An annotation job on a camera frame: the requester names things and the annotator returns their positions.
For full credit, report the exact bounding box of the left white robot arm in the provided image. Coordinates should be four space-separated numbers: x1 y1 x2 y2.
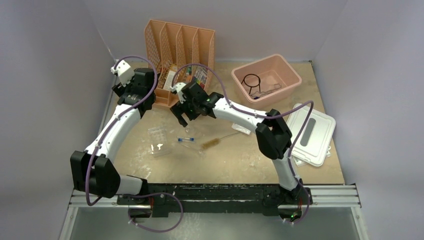
70 61 158 205

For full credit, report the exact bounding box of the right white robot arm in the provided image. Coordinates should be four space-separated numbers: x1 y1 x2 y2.
170 82 301 204

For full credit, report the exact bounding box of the white orange box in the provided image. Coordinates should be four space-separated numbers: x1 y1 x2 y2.
163 64 178 91

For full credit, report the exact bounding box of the blue capped test tube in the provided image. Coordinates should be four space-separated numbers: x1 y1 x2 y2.
177 137 195 143

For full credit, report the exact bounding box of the test tube brush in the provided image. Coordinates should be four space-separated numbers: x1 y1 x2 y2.
200 132 238 151

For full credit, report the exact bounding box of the orange plastic file organizer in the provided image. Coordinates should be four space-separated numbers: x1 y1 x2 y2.
144 19 216 108

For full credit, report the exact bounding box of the clear test tube rack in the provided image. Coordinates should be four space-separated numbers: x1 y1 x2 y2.
147 126 171 157

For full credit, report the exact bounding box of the pink plastic bin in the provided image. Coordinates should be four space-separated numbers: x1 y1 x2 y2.
231 54 302 109

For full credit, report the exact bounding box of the black wire tripod stand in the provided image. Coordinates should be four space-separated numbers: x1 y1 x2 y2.
241 73 262 96

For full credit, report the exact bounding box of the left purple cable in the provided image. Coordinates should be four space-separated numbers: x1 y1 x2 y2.
84 55 185 233

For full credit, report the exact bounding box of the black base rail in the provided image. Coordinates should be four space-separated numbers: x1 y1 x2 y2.
116 183 313 222

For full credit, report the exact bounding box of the aluminium frame rail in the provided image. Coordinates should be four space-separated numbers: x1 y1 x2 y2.
67 184 362 209

